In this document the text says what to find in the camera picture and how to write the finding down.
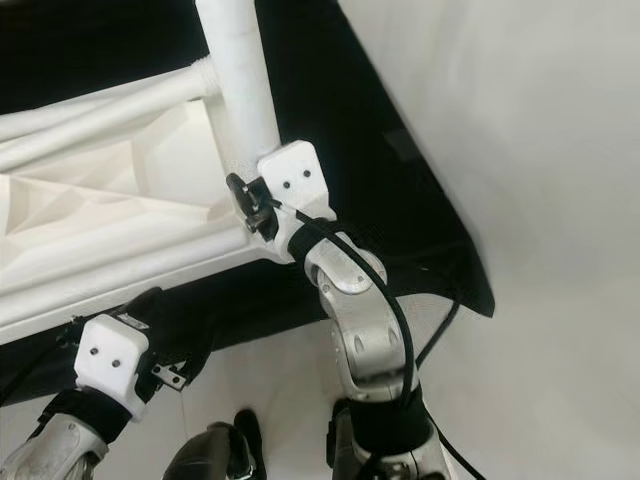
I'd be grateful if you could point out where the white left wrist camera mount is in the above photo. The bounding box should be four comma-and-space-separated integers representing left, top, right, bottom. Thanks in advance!
78, 312, 156, 416

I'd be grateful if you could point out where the grey tape patch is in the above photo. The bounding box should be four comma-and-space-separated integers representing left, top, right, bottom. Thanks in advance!
385, 130, 419, 161

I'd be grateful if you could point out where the white plastic children table top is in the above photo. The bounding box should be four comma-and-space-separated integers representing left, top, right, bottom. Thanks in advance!
0, 55, 296, 346

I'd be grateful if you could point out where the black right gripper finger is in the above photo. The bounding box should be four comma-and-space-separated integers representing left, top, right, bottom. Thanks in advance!
226, 172, 269, 219

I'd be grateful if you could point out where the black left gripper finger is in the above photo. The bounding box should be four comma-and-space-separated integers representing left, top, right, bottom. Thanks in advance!
186, 312, 219, 376
125, 287, 167, 321

